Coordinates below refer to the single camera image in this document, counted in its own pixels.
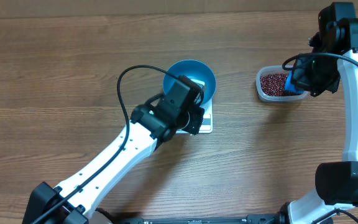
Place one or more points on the blue metal bowl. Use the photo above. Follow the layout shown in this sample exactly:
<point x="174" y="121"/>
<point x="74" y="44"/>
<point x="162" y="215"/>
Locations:
<point x="194" y="69"/>

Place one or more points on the blue plastic measuring scoop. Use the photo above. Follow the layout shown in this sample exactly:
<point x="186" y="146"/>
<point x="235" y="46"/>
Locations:
<point x="290" y="87"/>

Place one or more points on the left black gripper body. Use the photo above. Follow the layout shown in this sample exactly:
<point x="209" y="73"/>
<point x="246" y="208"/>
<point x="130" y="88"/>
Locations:
<point x="194" y="116"/>

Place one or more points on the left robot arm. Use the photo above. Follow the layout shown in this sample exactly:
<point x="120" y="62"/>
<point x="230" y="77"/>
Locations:
<point x="76" y="199"/>

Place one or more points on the red beans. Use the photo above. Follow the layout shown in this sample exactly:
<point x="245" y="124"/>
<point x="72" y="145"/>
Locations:
<point x="273" y="84"/>

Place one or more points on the clear plastic food container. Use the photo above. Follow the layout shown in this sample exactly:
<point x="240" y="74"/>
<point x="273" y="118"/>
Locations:
<point x="275" y="99"/>

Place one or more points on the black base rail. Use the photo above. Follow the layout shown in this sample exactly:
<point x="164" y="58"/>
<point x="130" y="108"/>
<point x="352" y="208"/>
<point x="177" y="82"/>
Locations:
<point x="249" y="219"/>

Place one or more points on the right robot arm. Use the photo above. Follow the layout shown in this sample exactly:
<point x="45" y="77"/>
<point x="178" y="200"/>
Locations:
<point x="332" y="64"/>

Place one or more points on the white digital kitchen scale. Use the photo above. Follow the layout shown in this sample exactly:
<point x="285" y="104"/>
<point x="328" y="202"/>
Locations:
<point x="207" y="124"/>

